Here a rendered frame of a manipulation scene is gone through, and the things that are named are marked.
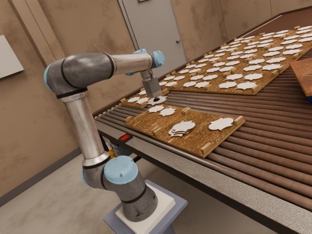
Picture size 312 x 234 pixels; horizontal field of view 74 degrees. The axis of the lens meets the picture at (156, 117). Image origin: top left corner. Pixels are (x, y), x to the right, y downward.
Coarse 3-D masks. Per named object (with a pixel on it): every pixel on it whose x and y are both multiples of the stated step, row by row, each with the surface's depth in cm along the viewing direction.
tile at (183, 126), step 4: (176, 124) 126; (180, 124) 124; (184, 124) 123; (188, 124) 121; (192, 124) 119; (176, 128) 122; (180, 128) 120; (184, 128) 119; (188, 128) 117; (192, 128) 117; (176, 132) 119
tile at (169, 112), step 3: (171, 108) 156; (162, 111) 156; (165, 111) 155; (168, 111) 153; (171, 111) 151; (174, 111) 149; (159, 114) 154; (162, 114) 152; (165, 114) 150; (168, 114) 148; (171, 114) 147
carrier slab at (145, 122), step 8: (160, 104) 174; (144, 112) 170; (160, 112) 159; (176, 112) 149; (136, 120) 160; (144, 120) 155; (152, 120) 151; (160, 120) 146; (168, 120) 142; (136, 128) 148; (144, 128) 143; (152, 128) 139; (152, 136) 131
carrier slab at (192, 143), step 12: (180, 120) 136; (192, 120) 130; (204, 120) 125; (168, 132) 127; (192, 132) 118; (204, 132) 113; (216, 132) 110; (228, 132) 106; (180, 144) 111; (192, 144) 107; (204, 144) 103; (216, 144) 101; (204, 156) 97
